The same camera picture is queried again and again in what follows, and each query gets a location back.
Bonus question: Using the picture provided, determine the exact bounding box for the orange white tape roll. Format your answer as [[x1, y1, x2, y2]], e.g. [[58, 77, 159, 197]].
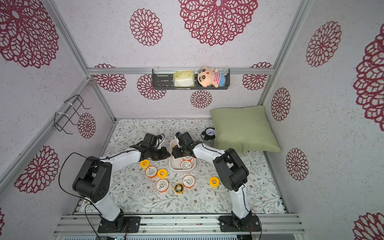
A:
[[156, 179, 169, 193], [181, 161, 192, 170], [145, 166, 158, 179], [182, 156, 193, 161], [183, 175, 196, 189]]

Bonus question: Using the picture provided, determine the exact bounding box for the white plastic storage box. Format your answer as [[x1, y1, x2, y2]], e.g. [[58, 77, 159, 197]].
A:
[[169, 155, 196, 173]]

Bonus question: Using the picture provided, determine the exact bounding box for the black yellow tape roll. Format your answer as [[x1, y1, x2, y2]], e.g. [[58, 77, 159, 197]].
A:
[[174, 183, 184, 194]]

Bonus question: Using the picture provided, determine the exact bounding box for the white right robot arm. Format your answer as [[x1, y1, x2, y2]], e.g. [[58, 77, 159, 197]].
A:
[[172, 132, 262, 233]]

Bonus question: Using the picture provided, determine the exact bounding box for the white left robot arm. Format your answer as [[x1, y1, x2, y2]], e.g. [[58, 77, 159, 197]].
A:
[[73, 134, 171, 233]]

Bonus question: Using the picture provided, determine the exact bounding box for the black round alarm clock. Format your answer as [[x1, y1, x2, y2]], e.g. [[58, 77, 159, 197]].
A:
[[201, 128, 216, 141]]

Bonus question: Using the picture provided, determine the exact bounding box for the green square pillow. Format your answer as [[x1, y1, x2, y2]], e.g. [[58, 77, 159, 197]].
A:
[[210, 106, 281, 154]]

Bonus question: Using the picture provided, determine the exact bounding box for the yellow-green sponge pack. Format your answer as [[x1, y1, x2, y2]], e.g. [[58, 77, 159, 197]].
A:
[[173, 71, 195, 88]]

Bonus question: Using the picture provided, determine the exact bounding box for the cartoon boy plush doll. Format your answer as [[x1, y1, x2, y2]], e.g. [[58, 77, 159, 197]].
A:
[[197, 66, 226, 88]]

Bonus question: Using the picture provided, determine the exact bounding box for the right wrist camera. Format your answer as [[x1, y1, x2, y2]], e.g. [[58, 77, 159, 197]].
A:
[[175, 132, 183, 141]]

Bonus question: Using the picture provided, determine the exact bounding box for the black wall shelf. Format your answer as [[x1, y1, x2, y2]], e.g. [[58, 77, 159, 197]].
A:
[[152, 68, 231, 90]]

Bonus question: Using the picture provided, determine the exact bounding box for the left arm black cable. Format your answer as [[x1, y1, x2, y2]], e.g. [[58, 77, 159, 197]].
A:
[[58, 134, 165, 240]]

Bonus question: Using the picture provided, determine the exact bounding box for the black wire wall rack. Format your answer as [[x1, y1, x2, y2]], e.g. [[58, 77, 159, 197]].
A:
[[53, 94, 90, 135]]

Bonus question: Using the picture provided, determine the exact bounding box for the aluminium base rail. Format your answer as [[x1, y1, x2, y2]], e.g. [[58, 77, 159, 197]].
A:
[[53, 214, 305, 237]]

